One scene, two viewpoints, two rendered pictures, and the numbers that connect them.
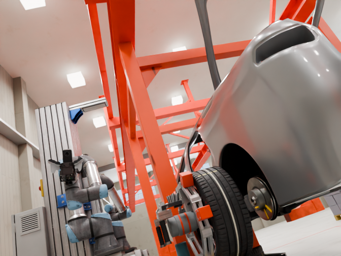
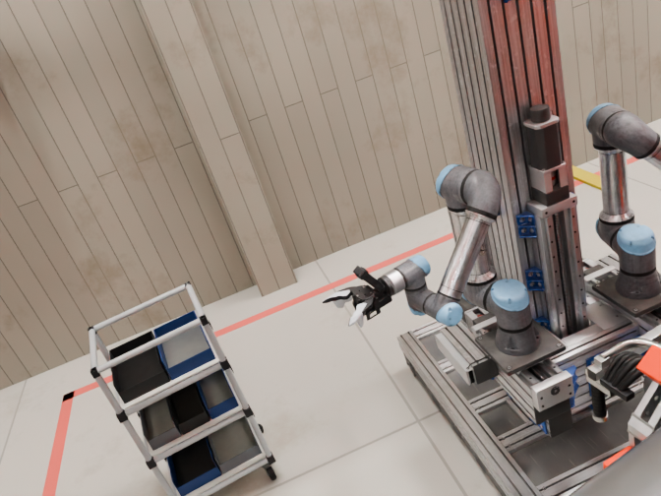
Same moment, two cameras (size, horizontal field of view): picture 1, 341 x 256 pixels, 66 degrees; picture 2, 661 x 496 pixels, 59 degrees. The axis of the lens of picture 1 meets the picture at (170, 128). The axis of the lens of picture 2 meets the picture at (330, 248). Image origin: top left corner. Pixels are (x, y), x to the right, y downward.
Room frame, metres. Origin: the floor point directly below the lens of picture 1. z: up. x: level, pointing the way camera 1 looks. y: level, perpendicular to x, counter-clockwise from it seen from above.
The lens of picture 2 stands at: (1.16, -0.98, 2.20)
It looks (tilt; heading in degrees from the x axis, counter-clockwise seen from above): 27 degrees down; 90
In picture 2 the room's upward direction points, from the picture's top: 19 degrees counter-clockwise
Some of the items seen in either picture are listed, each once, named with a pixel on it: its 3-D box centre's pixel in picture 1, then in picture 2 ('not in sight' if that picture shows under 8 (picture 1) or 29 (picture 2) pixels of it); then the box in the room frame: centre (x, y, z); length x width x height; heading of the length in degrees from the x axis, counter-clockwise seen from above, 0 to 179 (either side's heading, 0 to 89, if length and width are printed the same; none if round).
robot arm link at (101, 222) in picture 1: (101, 224); (510, 302); (1.67, 0.61, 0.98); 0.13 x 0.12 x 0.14; 112
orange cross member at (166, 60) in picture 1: (240, 57); not in sight; (2.79, -1.12, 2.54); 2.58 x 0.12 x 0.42; 105
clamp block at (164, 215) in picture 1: (164, 214); (604, 378); (1.77, 0.22, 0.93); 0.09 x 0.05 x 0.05; 105
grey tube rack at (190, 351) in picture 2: not in sight; (189, 405); (0.28, 1.27, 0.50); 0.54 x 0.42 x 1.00; 15
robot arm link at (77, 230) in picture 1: (74, 196); (472, 239); (1.63, 0.72, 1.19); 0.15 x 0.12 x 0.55; 112
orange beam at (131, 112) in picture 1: (131, 109); not in sight; (3.37, 0.45, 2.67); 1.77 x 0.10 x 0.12; 15
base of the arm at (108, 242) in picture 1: (105, 243); (515, 330); (1.68, 0.60, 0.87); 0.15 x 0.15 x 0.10
